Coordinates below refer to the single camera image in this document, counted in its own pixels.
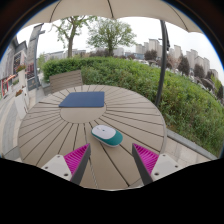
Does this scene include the grey slatted outdoor chair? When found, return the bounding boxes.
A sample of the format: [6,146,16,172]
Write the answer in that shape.
[49,69,84,95]

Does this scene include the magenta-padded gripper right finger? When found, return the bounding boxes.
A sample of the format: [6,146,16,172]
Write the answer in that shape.
[131,142,184,186]

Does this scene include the dark curved umbrella pole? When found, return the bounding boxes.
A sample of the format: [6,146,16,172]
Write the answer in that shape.
[153,19,171,108]

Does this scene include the dark blue mouse pad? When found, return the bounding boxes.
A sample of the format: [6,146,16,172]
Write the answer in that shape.
[58,91,106,109]

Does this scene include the green hedge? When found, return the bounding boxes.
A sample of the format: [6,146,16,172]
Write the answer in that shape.
[42,56,224,158]

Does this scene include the beige patio umbrella canopy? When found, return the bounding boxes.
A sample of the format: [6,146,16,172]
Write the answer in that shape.
[19,0,204,34]

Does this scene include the dark sign pillar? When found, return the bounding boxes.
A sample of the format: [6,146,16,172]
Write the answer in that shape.
[26,23,46,92]

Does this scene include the distant apartment buildings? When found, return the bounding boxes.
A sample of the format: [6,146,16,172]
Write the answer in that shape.
[134,37,220,80]

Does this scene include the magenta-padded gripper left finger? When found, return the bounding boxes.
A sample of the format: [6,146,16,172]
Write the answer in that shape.
[41,143,92,186]

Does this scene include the white and teal computer mouse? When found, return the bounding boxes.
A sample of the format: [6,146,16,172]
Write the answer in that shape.
[90,124,124,148]

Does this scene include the round leafy green tree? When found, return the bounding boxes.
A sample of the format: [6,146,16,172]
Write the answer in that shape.
[86,18,137,57]

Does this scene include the white planter with flowers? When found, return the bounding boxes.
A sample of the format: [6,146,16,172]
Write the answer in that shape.
[13,88,30,120]

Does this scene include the bare-trunked sparse tree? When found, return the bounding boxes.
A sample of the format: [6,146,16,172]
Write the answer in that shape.
[51,14,98,60]

